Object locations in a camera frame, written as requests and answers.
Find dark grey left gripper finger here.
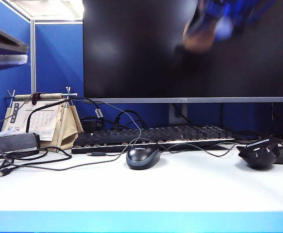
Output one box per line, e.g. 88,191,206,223
0,53,29,67
0,22,30,53

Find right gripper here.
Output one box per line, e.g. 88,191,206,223
188,0,279,42

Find brown kiwi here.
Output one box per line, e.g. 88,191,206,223
183,19,217,53

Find black upside-down mouse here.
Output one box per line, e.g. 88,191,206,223
236,137,281,170

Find black grey Logitech mouse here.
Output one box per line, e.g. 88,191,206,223
126,145,162,170

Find white calendar sheet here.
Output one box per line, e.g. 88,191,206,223
2,100,61,142

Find grey rectangular device box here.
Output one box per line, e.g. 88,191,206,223
0,133,41,154

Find large black silver-bezel monitor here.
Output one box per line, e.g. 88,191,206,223
82,0,283,104

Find beige canvas calendar stand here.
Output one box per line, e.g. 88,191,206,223
1,86,84,153

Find grey monitor stand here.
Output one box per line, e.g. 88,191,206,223
168,103,188,126

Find black power adapter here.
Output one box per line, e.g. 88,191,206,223
80,117,106,133

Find black mechanical keyboard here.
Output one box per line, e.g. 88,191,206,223
71,124,237,155

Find silver partition post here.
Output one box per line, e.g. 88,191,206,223
30,20,37,94

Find thick black tagged cable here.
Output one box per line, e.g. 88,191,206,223
26,97,108,133

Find black cable with USB plug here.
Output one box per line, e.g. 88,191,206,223
0,146,73,180

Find black tangled monitor cables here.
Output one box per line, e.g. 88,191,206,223
109,109,150,130

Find thin grey mouse cable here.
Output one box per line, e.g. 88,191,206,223
148,140,239,158

